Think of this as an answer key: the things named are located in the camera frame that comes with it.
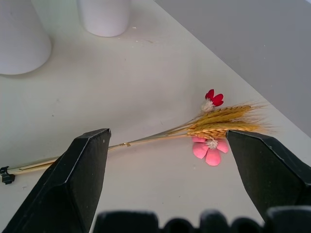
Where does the large white vase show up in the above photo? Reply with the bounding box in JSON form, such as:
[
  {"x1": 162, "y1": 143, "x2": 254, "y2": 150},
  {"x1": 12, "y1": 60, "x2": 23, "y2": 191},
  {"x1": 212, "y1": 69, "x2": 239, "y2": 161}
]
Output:
[{"x1": 0, "y1": 0, "x2": 52, "y2": 75}]

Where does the small black stem clip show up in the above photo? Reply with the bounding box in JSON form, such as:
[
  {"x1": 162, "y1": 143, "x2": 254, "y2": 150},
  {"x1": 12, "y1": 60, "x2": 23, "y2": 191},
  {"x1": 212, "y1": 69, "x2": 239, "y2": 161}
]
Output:
[{"x1": 0, "y1": 166, "x2": 16, "y2": 185}]

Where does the dried wheat and flower bunch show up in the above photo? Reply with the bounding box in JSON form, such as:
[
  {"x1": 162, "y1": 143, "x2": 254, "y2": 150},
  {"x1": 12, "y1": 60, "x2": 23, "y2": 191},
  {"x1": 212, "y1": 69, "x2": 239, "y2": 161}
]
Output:
[{"x1": 8, "y1": 89, "x2": 274, "y2": 175}]

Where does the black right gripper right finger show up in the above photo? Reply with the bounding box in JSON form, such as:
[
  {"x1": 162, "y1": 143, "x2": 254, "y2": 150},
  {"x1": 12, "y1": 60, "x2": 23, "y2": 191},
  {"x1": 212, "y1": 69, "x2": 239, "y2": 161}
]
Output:
[{"x1": 225, "y1": 129, "x2": 311, "y2": 221}]

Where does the small white vase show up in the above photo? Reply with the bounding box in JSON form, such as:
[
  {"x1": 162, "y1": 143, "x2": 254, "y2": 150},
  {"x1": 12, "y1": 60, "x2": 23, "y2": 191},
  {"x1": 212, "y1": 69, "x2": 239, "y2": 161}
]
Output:
[{"x1": 76, "y1": 0, "x2": 129, "y2": 38}]

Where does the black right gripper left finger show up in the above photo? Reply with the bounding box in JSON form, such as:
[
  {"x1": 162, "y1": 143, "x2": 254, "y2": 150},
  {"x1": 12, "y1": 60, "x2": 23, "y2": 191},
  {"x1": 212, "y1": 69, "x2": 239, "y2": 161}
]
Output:
[{"x1": 0, "y1": 128, "x2": 112, "y2": 233}]

